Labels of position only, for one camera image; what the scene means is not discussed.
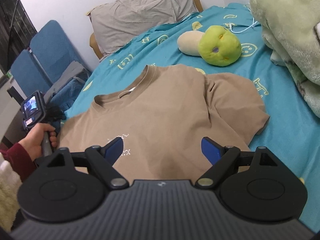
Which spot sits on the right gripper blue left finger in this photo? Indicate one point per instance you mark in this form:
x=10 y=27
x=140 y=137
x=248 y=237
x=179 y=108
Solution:
x=100 y=163

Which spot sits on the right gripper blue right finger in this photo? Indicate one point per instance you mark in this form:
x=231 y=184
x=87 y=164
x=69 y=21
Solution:
x=224 y=160

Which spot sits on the tan t-shirt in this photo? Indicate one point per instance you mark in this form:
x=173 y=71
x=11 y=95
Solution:
x=162 y=118

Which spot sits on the person's left hand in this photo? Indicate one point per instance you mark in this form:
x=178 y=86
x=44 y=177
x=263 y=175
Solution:
x=32 y=142

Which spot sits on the blue padded chair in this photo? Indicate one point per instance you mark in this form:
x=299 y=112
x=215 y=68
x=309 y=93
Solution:
x=41 y=65

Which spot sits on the dark red left sleeve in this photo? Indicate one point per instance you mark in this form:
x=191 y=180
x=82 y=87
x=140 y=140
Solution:
x=20 y=161

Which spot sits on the grey folded cloth on chair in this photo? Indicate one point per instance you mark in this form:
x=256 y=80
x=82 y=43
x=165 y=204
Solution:
x=75 y=70

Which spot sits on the teal patterned bed sheet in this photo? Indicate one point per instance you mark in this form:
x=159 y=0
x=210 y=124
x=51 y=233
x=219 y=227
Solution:
x=292 y=133

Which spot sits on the green and cream plush toy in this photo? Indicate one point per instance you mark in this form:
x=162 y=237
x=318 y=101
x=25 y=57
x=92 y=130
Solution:
x=217 y=46

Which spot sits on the grey pillow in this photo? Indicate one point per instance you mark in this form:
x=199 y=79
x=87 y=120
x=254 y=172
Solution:
x=115 y=24

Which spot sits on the light green fleece blanket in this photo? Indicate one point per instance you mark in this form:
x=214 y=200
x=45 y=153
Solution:
x=291 y=29

